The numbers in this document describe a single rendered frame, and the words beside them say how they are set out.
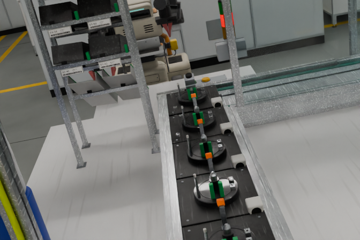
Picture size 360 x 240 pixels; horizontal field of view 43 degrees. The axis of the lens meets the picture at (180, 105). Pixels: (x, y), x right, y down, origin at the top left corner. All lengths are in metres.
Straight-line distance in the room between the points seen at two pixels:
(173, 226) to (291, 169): 0.53
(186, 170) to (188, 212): 0.23
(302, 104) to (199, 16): 3.19
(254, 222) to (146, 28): 1.64
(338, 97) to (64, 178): 1.20
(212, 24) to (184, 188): 3.75
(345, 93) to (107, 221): 1.12
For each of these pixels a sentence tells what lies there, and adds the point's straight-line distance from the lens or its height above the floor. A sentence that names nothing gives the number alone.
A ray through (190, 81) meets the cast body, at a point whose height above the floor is 1.07.
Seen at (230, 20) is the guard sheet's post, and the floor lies 1.34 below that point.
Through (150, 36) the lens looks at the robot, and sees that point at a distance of 2.72.
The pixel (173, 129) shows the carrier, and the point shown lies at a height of 0.97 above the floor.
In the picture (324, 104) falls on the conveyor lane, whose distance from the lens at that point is 2.06.
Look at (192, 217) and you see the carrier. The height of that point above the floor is 0.97.
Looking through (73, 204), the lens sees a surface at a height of 0.86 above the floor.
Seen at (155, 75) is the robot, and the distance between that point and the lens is 2.79.
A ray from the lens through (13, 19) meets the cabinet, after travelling 9.49.
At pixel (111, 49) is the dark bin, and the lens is 1.83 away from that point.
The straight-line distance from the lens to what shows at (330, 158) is 1.75.
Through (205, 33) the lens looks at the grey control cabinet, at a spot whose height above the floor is 0.40.
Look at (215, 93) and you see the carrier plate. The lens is 2.10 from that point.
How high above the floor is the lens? 1.81
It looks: 24 degrees down
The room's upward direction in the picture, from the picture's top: 12 degrees counter-clockwise
